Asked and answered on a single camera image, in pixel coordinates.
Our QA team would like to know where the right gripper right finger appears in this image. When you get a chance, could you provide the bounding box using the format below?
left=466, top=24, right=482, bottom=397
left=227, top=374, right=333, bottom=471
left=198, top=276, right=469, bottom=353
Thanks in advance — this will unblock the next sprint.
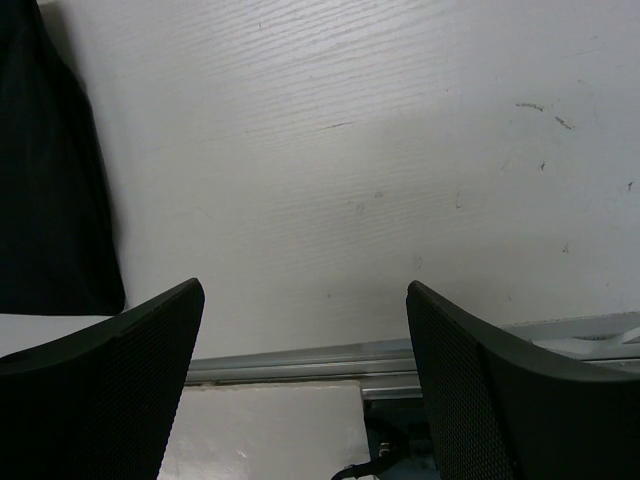
left=406, top=282, right=639, bottom=479

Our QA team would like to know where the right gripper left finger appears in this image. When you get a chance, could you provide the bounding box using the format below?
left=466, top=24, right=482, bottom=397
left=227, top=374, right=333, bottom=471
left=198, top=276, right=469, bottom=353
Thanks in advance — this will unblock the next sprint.
left=1, top=279, right=204, bottom=479

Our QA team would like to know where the black t shirt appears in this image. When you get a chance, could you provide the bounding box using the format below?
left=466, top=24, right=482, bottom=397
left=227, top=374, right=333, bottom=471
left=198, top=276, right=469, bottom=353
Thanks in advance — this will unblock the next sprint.
left=1, top=1, right=125, bottom=316

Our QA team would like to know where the white front cover board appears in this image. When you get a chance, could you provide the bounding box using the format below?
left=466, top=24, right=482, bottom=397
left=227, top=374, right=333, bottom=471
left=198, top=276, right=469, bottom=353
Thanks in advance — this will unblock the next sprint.
left=159, top=381, right=370, bottom=479

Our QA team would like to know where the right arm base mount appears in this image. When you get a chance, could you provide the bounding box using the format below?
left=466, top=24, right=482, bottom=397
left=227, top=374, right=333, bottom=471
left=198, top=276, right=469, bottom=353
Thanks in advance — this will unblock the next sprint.
left=333, top=398, right=440, bottom=479

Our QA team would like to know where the aluminium table frame rail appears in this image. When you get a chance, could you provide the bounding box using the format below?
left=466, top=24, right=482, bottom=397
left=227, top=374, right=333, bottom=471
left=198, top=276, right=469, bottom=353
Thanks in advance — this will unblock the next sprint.
left=184, top=310, right=640, bottom=401

